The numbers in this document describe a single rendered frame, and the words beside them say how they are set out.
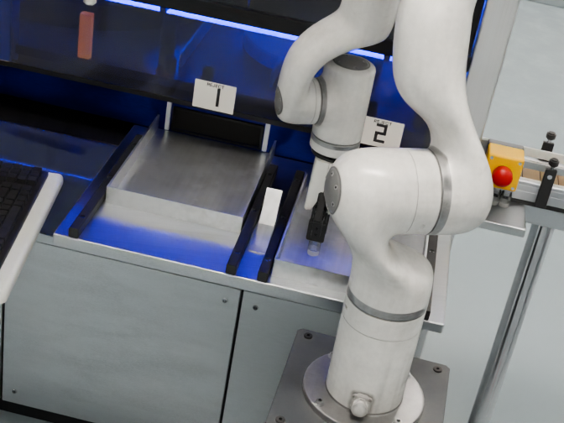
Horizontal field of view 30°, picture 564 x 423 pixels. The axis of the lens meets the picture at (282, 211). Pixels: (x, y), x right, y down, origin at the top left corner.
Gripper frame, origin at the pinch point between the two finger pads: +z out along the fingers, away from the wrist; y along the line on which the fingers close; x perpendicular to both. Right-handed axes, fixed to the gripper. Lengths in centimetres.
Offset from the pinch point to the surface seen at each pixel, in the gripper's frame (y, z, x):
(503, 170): -27.5, -5.1, 31.8
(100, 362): -30, 68, -45
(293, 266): 6.7, 4.9, -2.5
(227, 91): -30.7, -7.6, -24.5
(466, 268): -157, 98, 46
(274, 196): -12.7, 3.3, -9.7
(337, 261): -2.4, 7.7, 4.7
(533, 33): -426, 101, 78
